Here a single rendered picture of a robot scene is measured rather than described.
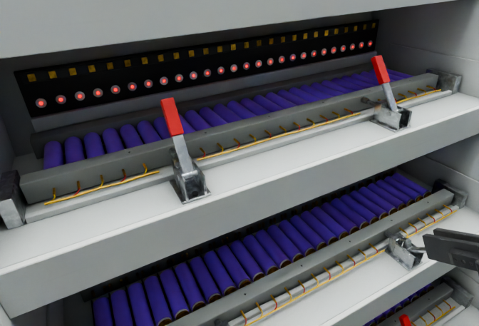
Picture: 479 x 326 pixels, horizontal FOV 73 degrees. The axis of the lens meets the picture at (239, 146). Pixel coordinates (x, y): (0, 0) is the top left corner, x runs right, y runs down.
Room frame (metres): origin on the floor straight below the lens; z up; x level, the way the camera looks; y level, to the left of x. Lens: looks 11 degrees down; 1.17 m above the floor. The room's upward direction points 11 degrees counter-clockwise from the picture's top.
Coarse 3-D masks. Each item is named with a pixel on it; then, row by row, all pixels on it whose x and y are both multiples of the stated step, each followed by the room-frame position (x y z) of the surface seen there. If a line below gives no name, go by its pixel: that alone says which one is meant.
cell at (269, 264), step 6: (246, 240) 0.42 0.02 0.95; (252, 240) 0.42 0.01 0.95; (246, 246) 0.42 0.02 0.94; (252, 246) 0.41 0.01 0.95; (258, 246) 0.41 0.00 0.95; (252, 252) 0.41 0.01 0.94; (258, 252) 0.40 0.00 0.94; (264, 252) 0.40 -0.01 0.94; (258, 258) 0.39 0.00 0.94; (264, 258) 0.39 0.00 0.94; (270, 258) 0.39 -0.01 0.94; (264, 264) 0.38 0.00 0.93; (270, 264) 0.38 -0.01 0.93; (264, 270) 0.38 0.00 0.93
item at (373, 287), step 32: (416, 160) 0.56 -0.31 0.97; (416, 224) 0.45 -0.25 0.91; (448, 224) 0.45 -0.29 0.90; (384, 256) 0.40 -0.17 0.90; (320, 288) 0.36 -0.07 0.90; (352, 288) 0.36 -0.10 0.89; (384, 288) 0.35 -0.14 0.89; (416, 288) 0.39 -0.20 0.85; (64, 320) 0.34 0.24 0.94; (288, 320) 0.32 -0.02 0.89; (320, 320) 0.32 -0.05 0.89; (352, 320) 0.33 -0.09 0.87
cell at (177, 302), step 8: (168, 272) 0.38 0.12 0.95; (168, 280) 0.37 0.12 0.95; (176, 280) 0.37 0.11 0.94; (168, 288) 0.36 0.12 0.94; (176, 288) 0.35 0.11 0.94; (168, 296) 0.35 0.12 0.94; (176, 296) 0.34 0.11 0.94; (176, 304) 0.33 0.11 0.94; (184, 304) 0.33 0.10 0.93; (176, 312) 0.33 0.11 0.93
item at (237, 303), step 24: (408, 216) 0.44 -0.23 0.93; (432, 216) 0.45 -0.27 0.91; (360, 240) 0.40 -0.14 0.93; (312, 264) 0.37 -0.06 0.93; (336, 264) 0.39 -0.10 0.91; (240, 288) 0.34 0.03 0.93; (264, 288) 0.34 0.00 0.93; (288, 288) 0.36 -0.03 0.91; (312, 288) 0.35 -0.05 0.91; (192, 312) 0.32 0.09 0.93; (216, 312) 0.32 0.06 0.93; (240, 312) 0.33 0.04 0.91
